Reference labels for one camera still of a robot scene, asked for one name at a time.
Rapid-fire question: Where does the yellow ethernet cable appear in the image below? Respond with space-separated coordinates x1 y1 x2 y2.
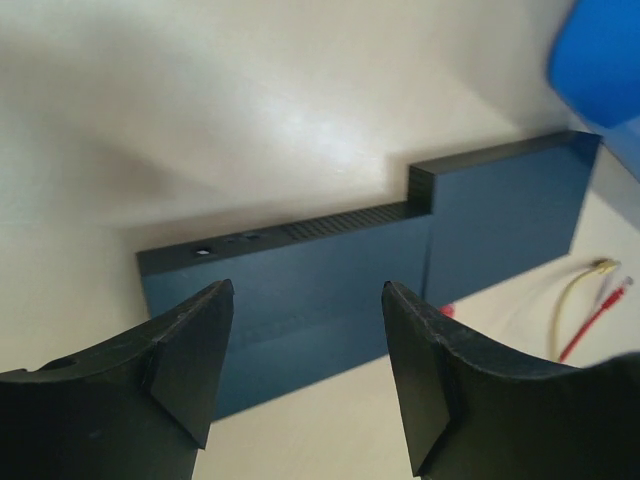
554 257 622 359

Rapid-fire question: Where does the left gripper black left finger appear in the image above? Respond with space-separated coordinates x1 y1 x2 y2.
1 280 234 479

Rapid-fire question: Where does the red ethernet cable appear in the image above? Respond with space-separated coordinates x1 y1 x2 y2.
439 277 634 364

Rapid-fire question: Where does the large black network switch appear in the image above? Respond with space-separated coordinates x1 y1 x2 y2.
136 202 431 419

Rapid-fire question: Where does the blue plastic bin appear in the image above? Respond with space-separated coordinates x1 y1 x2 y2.
547 0 639 178

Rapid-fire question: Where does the small black network switch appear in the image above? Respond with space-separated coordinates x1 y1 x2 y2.
407 131 601 306

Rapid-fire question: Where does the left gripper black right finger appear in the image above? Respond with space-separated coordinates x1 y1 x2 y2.
382 282 639 479

